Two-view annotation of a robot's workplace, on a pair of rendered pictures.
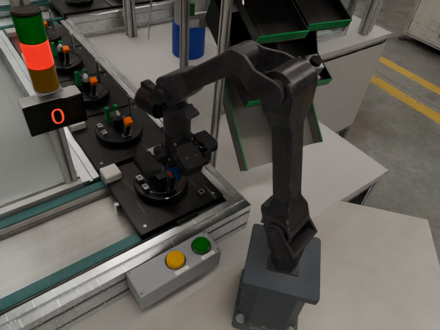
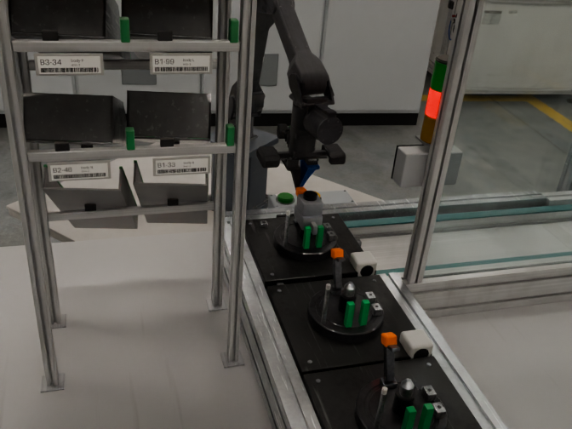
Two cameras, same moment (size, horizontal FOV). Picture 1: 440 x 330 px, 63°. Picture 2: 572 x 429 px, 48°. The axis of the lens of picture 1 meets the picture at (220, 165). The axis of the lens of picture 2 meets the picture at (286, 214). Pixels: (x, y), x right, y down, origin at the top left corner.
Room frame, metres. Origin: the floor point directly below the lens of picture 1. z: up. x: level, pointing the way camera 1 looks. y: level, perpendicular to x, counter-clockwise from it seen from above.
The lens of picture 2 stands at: (1.76, 0.56, 1.72)
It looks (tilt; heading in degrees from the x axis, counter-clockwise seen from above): 30 degrees down; 203
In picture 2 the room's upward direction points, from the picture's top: 5 degrees clockwise
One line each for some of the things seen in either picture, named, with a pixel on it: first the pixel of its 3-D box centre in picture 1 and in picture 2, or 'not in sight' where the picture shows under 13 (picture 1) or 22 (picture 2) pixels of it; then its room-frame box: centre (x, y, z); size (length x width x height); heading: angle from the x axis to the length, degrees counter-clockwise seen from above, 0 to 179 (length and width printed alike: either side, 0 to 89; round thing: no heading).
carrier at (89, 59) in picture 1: (61, 53); not in sight; (1.22, 0.64, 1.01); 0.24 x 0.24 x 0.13; 41
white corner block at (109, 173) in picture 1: (110, 175); (363, 265); (0.66, 0.29, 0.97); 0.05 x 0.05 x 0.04; 41
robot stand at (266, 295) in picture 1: (274, 283); (239, 171); (0.41, -0.15, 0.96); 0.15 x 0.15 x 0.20; 82
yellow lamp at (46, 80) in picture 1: (43, 75); (435, 127); (0.62, 0.37, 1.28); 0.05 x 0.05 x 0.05
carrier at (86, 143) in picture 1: (118, 121); (348, 300); (0.85, 0.32, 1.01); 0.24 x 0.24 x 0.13; 41
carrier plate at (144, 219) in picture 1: (161, 186); (305, 247); (0.65, 0.15, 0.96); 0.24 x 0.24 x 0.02; 41
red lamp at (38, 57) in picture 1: (36, 52); (441, 102); (0.62, 0.37, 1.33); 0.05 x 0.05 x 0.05
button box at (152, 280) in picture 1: (175, 267); (311, 208); (0.43, 0.07, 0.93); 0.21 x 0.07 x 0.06; 131
